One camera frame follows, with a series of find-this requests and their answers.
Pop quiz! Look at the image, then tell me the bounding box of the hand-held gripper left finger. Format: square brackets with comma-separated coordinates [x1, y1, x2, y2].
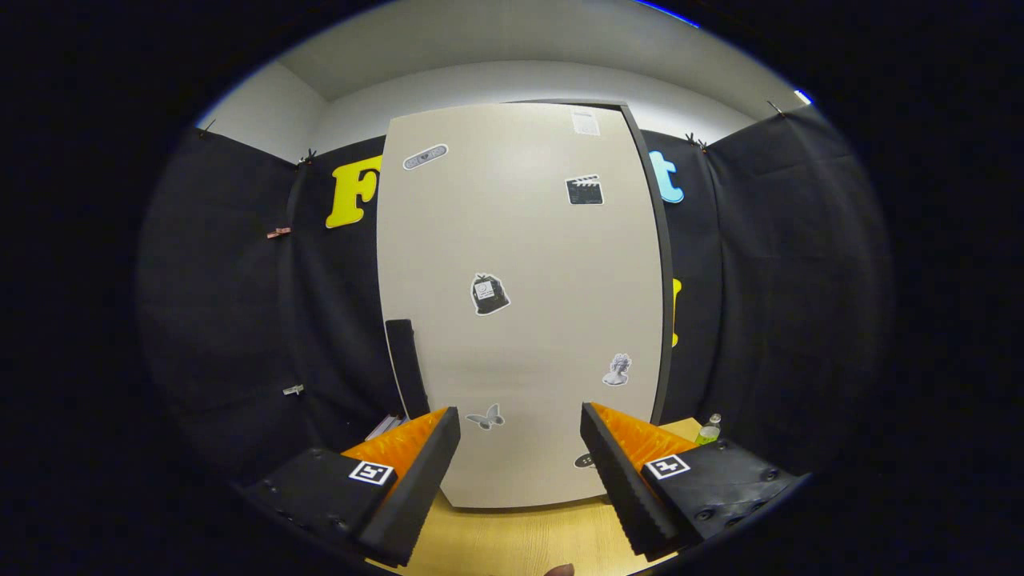
[240, 406, 462, 569]

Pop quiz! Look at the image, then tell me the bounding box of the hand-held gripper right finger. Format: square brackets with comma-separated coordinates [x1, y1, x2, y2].
[580, 402, 805, 562]

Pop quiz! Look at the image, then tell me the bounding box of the grey shoe cabinet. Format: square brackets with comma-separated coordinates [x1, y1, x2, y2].
[512, 98, 677, 425]

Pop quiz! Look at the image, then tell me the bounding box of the black backdrop cloth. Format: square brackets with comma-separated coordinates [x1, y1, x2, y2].
[138, 104, 895, 481]

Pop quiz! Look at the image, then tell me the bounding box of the white cover book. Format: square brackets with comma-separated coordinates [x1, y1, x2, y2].
[366, 414, 410, 441]

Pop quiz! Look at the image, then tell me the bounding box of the beige shoe cabinet door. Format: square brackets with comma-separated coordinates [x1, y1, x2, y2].
[376, 102, 665, 510]

